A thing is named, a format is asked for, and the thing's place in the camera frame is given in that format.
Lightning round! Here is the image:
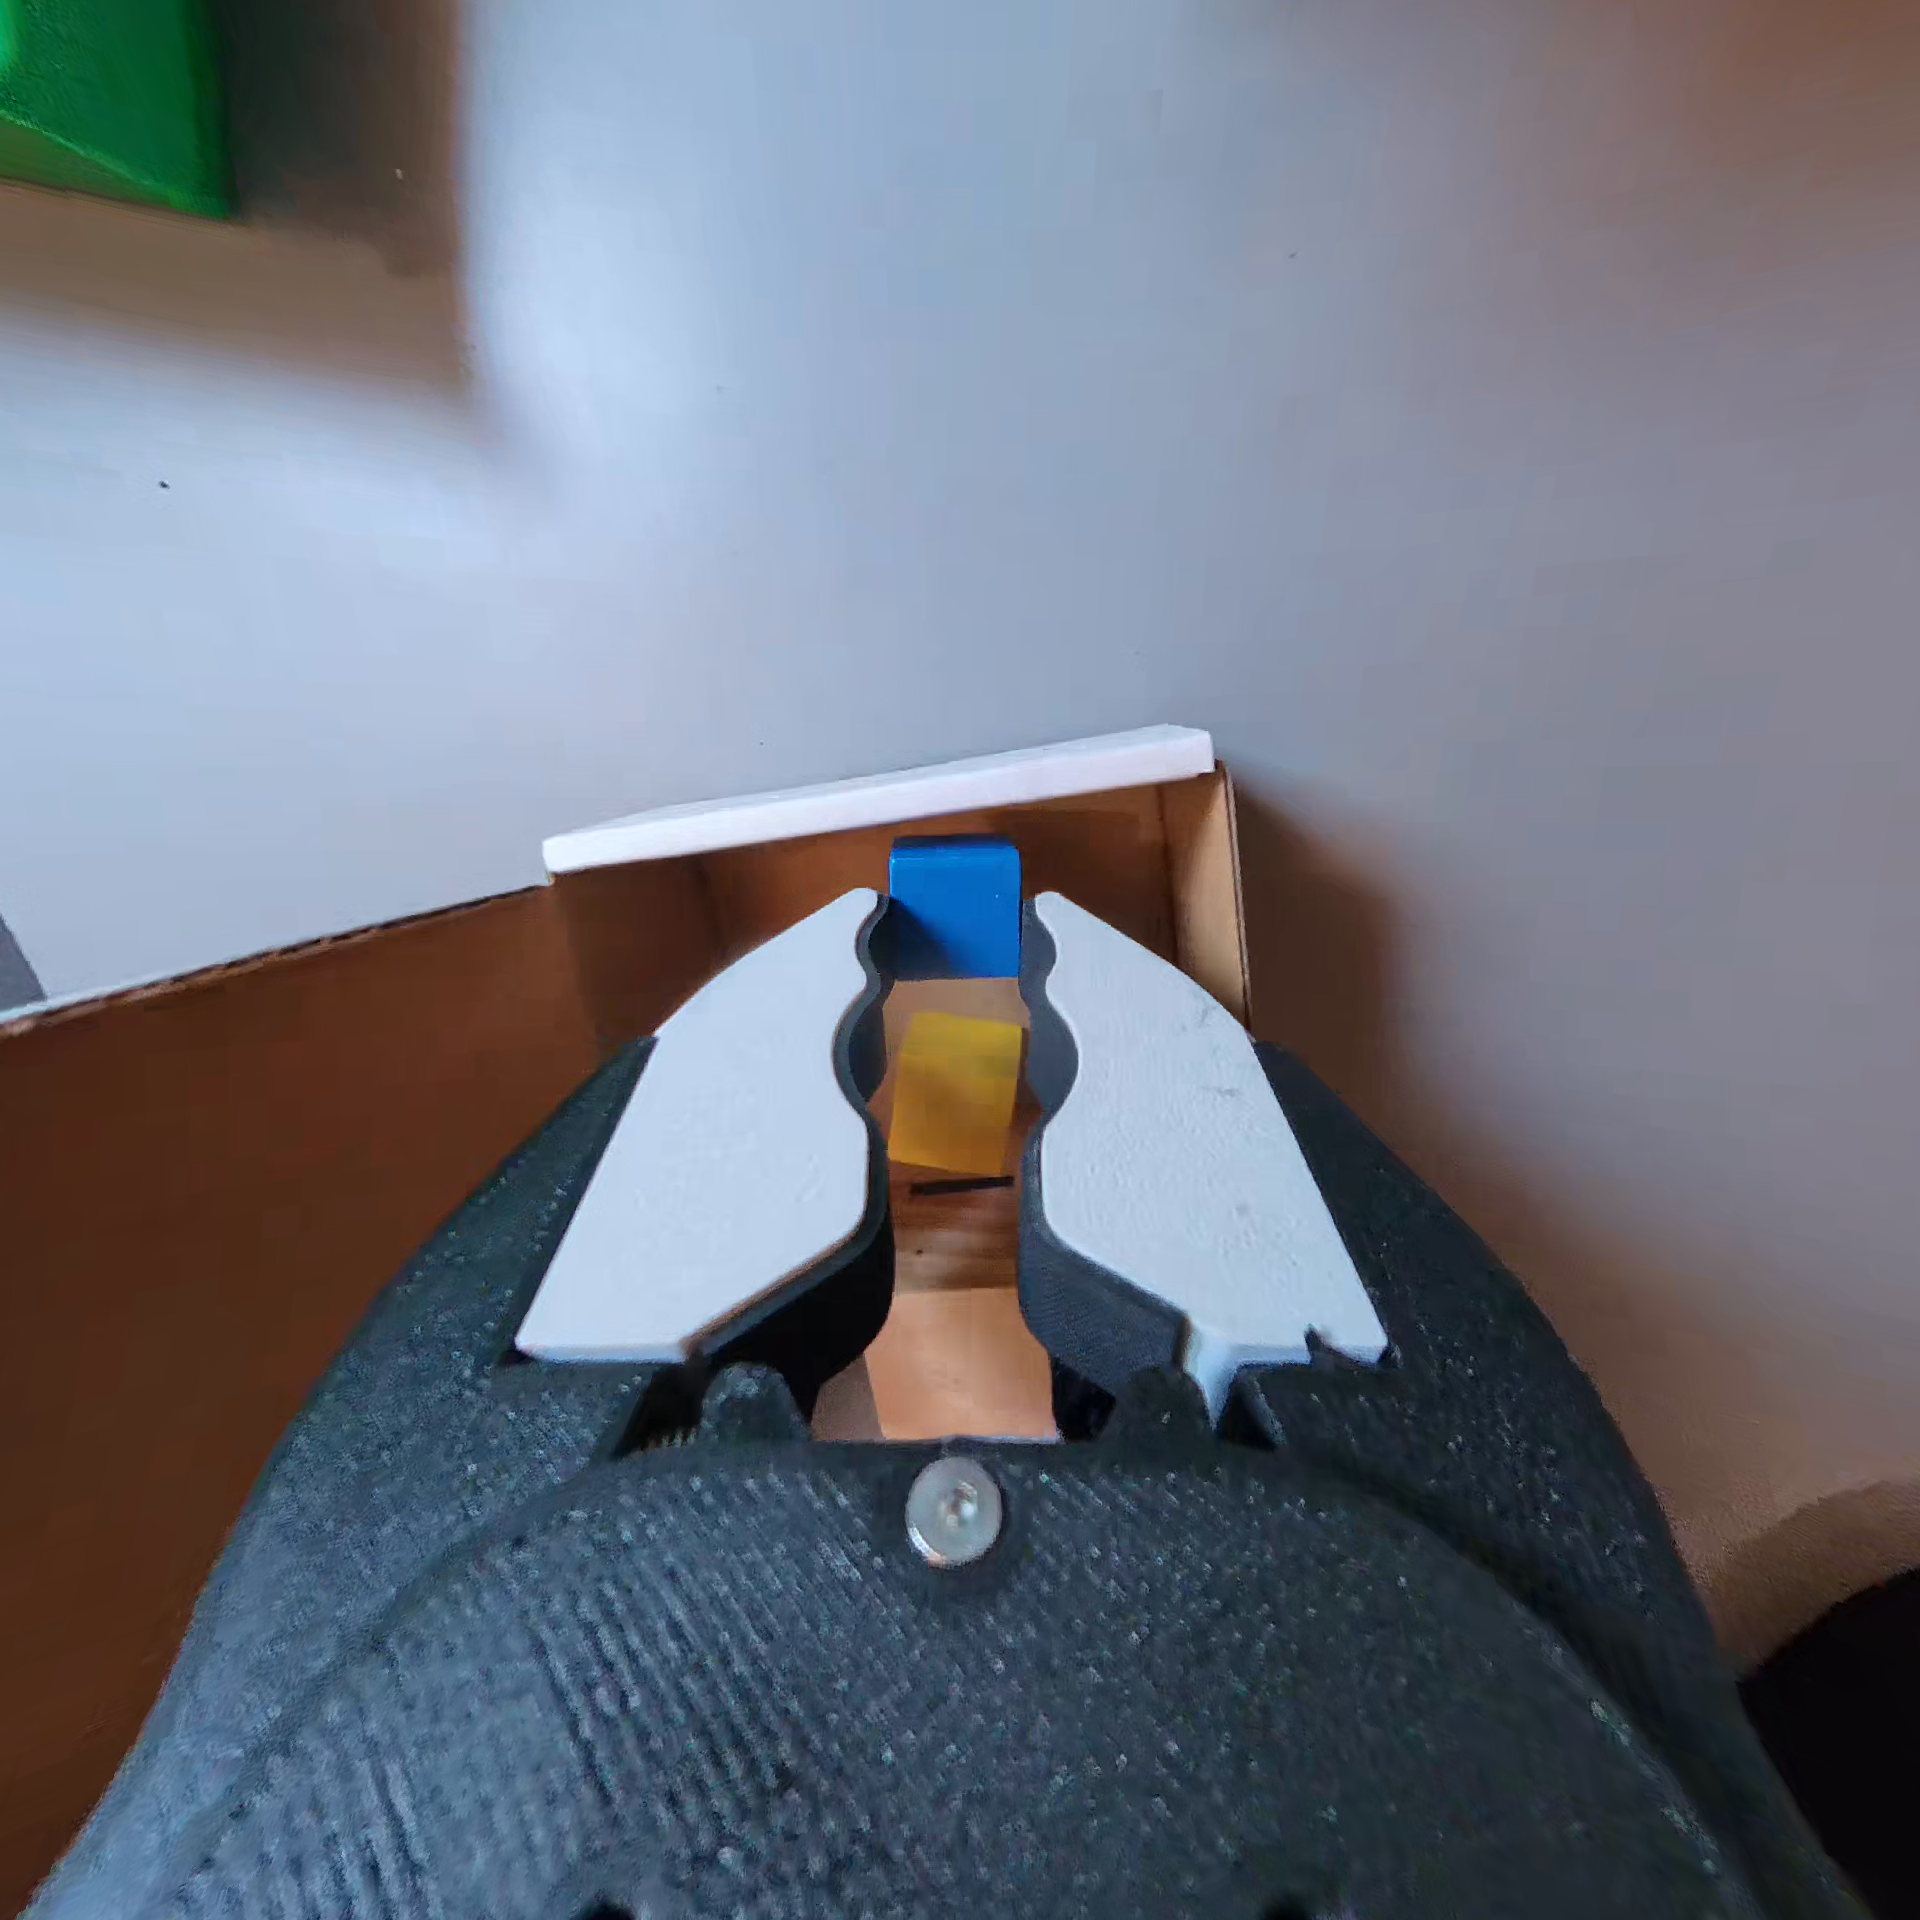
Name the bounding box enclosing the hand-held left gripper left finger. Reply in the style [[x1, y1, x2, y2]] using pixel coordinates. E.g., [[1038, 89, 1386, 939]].
[[511, 886, 896, 1367]]

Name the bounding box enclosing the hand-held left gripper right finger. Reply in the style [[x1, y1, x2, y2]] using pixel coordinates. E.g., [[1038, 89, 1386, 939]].
[[1017, 891, 1392, 1429]]

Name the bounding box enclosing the yellow cube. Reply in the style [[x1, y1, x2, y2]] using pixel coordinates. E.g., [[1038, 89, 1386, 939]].
[[882, 1010, 1038, 1176]]

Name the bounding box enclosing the blue cube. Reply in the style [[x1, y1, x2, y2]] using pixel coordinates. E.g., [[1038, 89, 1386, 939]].
[[887, 836, 1031, 986]]

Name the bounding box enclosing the white cardboard box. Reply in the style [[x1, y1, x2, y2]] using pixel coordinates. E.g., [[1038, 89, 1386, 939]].
[[0, 728, 1258, 1867]]

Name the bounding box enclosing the green plastic bin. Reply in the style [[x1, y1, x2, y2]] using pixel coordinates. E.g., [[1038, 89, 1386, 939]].
[[0, 0, 237, 222]]

